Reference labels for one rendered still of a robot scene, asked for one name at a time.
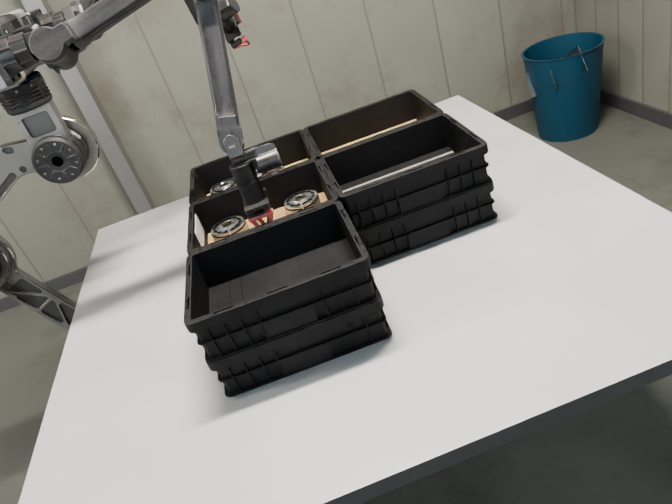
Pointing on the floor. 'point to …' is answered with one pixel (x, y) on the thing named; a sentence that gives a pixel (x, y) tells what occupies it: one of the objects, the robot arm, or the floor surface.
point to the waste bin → (565, 84)
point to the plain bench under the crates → (117, 286)
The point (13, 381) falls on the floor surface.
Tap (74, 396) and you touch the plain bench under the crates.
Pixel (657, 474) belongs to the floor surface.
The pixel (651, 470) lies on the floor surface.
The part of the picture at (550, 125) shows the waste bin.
